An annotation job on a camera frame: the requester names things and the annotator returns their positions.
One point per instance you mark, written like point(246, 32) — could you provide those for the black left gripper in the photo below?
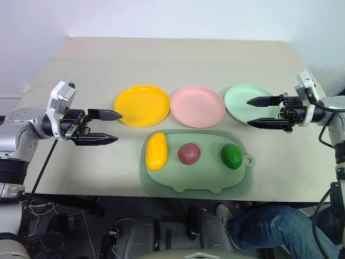
point(72, 121)

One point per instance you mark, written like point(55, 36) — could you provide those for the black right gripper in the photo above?
point(295, 110)

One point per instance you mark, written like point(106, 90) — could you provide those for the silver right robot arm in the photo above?
point(334, 105)

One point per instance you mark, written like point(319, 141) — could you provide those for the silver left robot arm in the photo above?
point(16, 129)

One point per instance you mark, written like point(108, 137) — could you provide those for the light green plastic plate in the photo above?
point(240, 105)

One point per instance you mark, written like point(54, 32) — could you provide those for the yellow plastic plate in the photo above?
point(143, 106)

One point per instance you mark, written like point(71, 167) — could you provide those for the pink plastic plate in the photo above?
point(198, 107)

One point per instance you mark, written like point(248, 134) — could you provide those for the reddish purple round fruit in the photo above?
point(189, 153)

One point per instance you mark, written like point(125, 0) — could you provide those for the green avocado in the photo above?
point(231, 156)

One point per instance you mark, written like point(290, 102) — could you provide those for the yellow mango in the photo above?
point(157, 151)

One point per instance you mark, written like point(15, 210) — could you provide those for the dark green silicone mat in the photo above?
point(144, 178)

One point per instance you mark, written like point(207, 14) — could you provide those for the light green pig-shaped board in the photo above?
point(205, 175)

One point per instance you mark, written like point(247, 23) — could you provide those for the grey shoe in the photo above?
point(223, 213)

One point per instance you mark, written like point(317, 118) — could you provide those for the person's leg in blue jeans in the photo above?
point(275, 226)

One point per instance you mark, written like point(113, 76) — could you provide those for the dark rounded robot leg shape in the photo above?
point(145, 234)
point(215, 232)

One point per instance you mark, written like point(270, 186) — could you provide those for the grey robot torso edge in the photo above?
point(199, 254)

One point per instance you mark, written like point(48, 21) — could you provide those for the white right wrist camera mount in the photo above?
point(306, 83)

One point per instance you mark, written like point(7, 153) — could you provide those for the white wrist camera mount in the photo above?
point(58, 97)
point(306, 83)

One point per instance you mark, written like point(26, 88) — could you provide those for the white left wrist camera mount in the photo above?
point(58, 97)

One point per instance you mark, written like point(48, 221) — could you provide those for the black table frame bar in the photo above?
point(78, 205)

